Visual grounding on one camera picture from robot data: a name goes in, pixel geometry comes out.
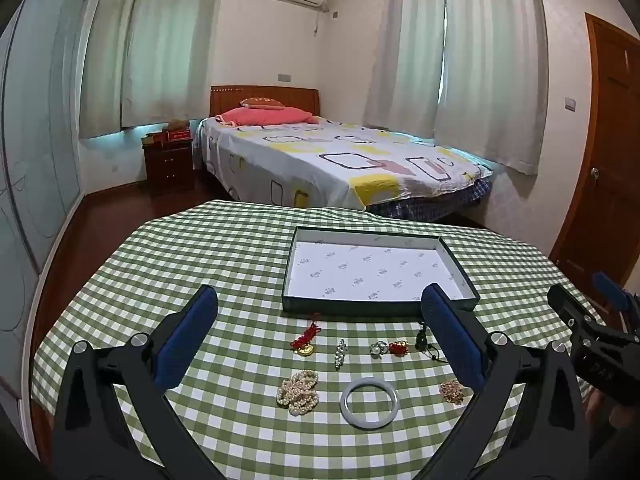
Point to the green box tray white lining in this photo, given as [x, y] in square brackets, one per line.
[375, 270]

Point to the green checked tablecloth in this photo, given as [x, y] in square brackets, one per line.
[225, 260]

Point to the dark wooden nightstand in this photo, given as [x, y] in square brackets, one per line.
[167, 167]

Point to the rose gold bead cluster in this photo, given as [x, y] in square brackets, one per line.
[452, 391]

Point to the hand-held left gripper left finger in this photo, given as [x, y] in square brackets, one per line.
[185, 340]

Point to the rhinestone hair clip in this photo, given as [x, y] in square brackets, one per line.
[340, 352]

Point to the red knot charm gold coin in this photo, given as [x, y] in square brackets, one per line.
[301, 342]

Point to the white light switch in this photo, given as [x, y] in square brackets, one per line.
[570, 103]

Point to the red box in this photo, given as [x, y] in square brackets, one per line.
[179, 135]

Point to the frosted glass wardrobe door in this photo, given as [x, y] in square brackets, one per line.
[35, 135]

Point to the red knot gold ornament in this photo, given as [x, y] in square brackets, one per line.
[398, 348]

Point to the patterned bedsheet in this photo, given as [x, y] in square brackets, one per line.
[300, 160]

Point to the blue plaid bed skirt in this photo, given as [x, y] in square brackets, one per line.
[425, 205]

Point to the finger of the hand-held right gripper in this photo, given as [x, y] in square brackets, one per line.
[570, 307]
[612, 292]

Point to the pale jade bangle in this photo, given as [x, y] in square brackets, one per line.
[345, 405]

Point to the wooden headboard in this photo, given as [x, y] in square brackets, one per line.
[235, 95]

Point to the white curtain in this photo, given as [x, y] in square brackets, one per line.
[175, 45]
[495, 70]
[405, 60]
[107, 60]

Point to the brown wooden door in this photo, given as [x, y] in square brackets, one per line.
[600, 135]

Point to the pink pillow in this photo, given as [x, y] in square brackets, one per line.
[265, 116]

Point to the small pink cushion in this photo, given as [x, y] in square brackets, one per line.
[262, 103]

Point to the brown plush toy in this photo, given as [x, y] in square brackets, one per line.
[176, 125]

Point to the dark flat box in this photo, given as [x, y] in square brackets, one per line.
[152, 140]

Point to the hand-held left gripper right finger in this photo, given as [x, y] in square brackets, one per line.
[455, 345]

